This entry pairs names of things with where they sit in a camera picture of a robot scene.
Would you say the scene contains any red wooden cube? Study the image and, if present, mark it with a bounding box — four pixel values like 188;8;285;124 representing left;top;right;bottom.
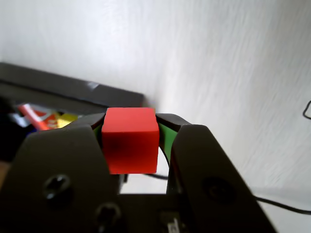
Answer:
101;107;160;175

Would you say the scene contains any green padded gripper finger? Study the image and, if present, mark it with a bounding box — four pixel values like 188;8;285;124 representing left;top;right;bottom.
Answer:
155;113;278;233

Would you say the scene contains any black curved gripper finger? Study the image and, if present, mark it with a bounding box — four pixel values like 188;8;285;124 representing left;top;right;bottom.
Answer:
0;112;127;233

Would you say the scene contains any black cardboard box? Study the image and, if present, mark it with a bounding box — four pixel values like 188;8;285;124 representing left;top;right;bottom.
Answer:
0;62;150;162

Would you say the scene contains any orange matchbox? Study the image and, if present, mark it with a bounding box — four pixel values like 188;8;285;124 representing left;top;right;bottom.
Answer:
18;103;59;132

